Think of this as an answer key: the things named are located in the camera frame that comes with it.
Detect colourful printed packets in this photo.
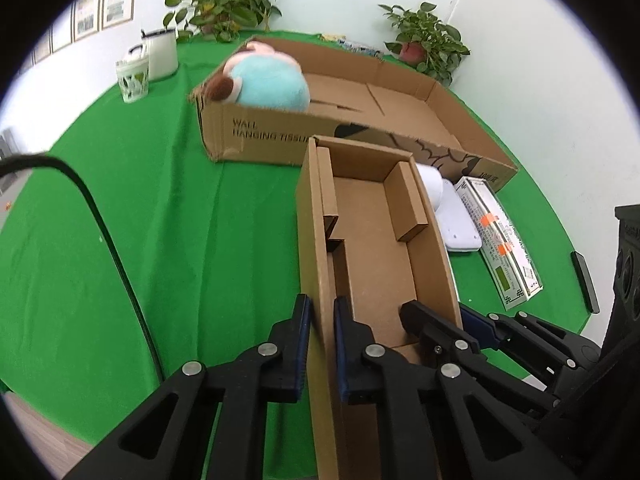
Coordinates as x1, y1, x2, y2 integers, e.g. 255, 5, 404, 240
320, 34, 386, 58

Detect long white printed box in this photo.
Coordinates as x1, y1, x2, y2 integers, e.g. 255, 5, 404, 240
454, 176, 544, 311

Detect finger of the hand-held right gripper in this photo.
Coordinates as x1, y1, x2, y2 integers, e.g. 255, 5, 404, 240
459, 304, 603, 391
399, 300, 557, 413

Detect thin black cable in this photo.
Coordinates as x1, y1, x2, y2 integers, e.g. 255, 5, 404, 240
0, 155, 167, 383

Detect potted plant in red pot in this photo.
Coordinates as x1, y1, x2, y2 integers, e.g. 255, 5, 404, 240
377, 1, 472, 87

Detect large brown cardboard box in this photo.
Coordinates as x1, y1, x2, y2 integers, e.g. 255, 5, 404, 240
190, 35, 519, 196

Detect leaf print glass cup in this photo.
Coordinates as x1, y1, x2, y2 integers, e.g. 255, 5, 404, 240
115, 46, 151, 105

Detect white hair dryer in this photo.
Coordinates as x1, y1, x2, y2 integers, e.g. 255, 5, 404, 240
415, 162, 483, 256

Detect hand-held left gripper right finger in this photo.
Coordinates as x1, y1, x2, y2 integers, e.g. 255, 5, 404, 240
334, 296, 583, 480

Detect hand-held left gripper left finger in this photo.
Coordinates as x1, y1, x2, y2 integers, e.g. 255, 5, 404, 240
65, 294, 314, 480

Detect black flat device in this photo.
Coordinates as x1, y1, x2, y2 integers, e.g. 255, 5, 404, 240
571, 251, 601, 315

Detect white kettle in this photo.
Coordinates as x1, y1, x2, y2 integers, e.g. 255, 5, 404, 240
141, 27, 179, 81

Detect row of framed wall certificates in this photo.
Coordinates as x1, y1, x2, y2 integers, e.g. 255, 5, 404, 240
17, 0, 140, 68

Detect small brown cardboard box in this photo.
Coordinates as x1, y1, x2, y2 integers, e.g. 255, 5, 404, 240
295, 135, 463, 480

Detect light blue plush toy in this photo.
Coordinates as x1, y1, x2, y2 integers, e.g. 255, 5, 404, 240
207, 40, 312, 112

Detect large leafy potted plant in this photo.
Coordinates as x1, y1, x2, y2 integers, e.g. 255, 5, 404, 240
162, 0, 283, 43

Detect green tablecloth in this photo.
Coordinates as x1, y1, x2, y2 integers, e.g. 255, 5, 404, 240
0, 30, 618, 480

